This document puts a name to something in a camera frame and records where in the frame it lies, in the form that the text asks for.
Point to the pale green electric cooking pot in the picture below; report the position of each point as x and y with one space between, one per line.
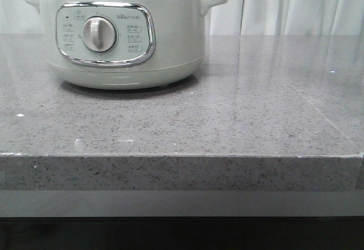
124 44

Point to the white pleated curtain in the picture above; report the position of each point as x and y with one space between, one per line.
237 17

